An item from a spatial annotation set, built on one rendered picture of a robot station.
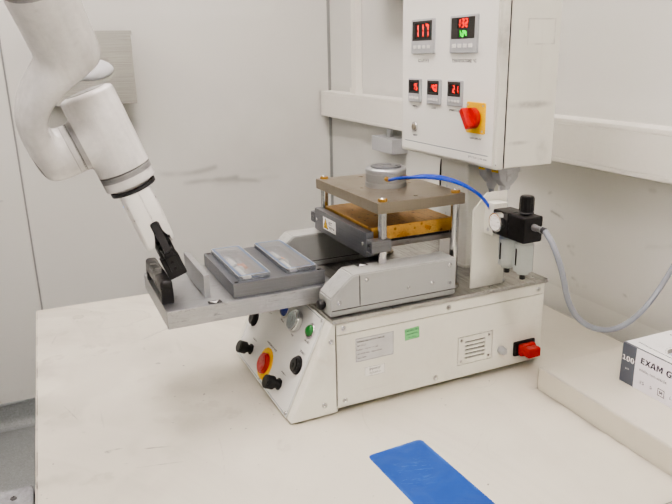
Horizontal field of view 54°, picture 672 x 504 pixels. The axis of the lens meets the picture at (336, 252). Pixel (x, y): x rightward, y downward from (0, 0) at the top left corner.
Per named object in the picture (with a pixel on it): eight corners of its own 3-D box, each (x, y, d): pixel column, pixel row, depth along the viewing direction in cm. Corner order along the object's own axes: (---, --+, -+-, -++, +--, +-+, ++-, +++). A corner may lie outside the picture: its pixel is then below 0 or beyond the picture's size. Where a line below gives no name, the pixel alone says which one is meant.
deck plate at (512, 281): (447, 239, 159) (447, 235, 158) (548, 282, 128) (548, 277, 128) (265, 267, 140) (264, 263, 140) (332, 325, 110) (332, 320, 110)
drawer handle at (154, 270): (158, 276, 121) (155, 256, 120) (174, 303, 108) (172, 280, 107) (146, 278, 120) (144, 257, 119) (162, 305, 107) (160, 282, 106)
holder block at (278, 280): (285, 253, 133) (284, 241, 133) (325, 283, 116) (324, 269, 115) (204, 265, 127) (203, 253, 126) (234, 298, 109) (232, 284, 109)
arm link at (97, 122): (96, 186, 101) (152, 161, 104) (53, 105, 96) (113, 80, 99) (91, 177, 109) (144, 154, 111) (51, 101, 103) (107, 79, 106)
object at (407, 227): (397, 215, 142) (397, 171, 140) (456, 239, 123) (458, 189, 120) (324, 224, 136) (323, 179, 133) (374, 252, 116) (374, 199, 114)
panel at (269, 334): (236, 351, 140) (268, 270, 138) (286, 418, 114) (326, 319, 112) (228, 349, 139) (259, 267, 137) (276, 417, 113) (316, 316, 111)
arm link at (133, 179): (96, 175, 109) (105, 191, 111) (102, 184, 102) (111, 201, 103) (143, 154, 112) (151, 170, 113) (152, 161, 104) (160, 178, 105)
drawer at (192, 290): (292, 269, 136) (290, 232, 134) (337, 303, 117) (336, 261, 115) (145, 292, 124) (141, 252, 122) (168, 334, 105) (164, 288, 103)
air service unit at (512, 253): (496, 262, 125) (500, 184, 120) (550, 285, 112) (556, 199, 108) (473, 266, 123) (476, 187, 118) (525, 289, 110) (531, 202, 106)
